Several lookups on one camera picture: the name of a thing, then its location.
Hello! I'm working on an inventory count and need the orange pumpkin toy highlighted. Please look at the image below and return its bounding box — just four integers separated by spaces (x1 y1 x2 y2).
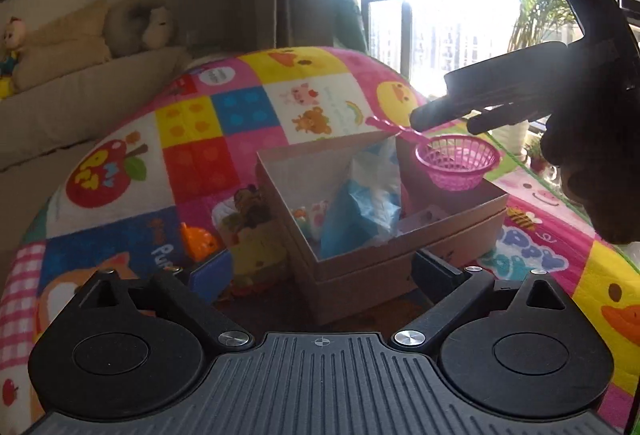
180 223 224 263

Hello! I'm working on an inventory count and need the pink plastic toy net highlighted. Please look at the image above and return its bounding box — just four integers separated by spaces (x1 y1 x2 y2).
366 116 501 192

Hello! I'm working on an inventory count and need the yellow cat toy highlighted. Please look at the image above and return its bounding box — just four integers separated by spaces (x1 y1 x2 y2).
229 221 290 292

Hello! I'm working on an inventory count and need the cartoon boy keychain figure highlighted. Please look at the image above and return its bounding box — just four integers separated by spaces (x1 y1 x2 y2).
233 184 271 233

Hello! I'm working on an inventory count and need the blue wet wipes pack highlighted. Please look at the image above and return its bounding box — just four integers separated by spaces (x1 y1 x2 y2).
320 137 401 259

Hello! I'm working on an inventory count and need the pink round toy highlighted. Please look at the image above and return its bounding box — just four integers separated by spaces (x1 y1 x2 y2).
292 200 329 242

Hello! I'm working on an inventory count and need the dark gloved right hand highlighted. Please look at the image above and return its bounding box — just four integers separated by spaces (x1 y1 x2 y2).
540 101 639 244

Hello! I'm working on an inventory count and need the colourful cartoon play mat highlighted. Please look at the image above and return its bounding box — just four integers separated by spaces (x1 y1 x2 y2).
0 45 640 435

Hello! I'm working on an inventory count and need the pink cardboard box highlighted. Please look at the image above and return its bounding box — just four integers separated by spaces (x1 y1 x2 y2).
256 132 508 325

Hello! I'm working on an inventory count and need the green hanging towel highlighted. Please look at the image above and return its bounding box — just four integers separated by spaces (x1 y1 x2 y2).
332 0 368 54

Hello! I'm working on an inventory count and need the beige sofa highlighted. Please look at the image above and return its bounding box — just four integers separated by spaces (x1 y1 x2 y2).
1 47 193 278

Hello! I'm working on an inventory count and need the white bear plush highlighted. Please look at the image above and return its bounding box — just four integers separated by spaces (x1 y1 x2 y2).
142 7 175 50

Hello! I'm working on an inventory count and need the beige folded blanket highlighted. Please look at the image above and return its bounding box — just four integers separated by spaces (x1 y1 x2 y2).
12 0 112 91

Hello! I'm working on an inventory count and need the cartoon boy doll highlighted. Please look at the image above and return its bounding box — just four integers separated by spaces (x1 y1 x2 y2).
1 18 27 76

